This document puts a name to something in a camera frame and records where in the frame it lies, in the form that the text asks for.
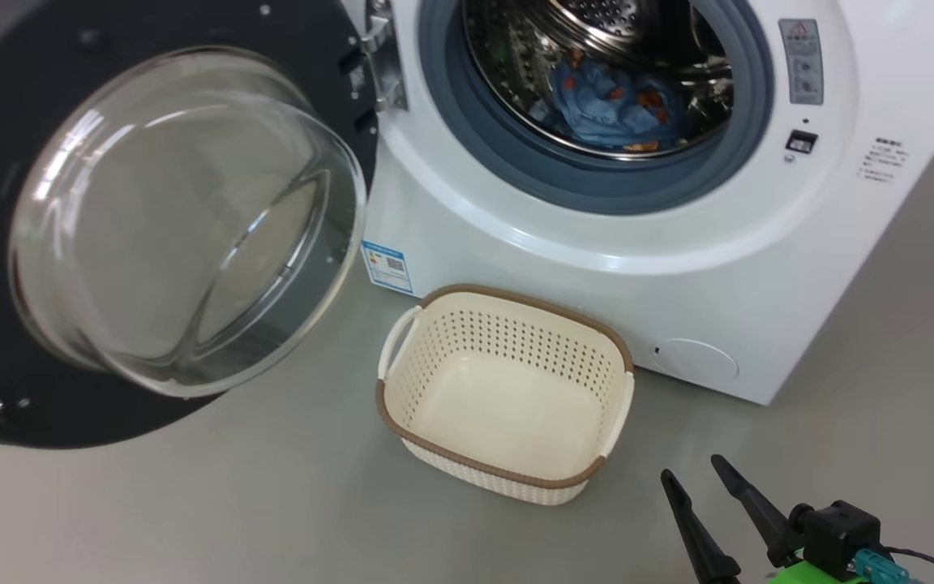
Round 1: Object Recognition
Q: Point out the stainless steel washer drum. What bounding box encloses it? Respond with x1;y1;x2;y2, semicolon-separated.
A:
462;0;735;160

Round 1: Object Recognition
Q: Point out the blue energy label sticker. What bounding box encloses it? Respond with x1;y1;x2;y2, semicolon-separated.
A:
361;239;414;295

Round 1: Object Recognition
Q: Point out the round white filter cover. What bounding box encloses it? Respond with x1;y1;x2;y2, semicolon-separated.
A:
651;338;740;383

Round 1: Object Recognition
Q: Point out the right green black gripper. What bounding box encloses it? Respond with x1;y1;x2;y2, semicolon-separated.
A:
661;454;926;584

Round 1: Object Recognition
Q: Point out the white front-load washing machine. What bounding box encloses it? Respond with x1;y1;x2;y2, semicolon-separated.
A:
360;0;934;406

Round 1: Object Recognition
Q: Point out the cream perforated laundry basket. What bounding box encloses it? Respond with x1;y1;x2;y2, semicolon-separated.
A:
375;284;636;507

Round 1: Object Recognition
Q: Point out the small printed text label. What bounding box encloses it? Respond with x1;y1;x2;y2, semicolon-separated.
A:
858;136;910;187

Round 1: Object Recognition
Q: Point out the metal door hinge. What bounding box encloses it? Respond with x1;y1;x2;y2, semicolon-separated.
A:
361;0;409;114

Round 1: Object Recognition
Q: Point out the grey warning sticker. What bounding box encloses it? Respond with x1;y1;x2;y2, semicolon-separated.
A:
778;18;825;106

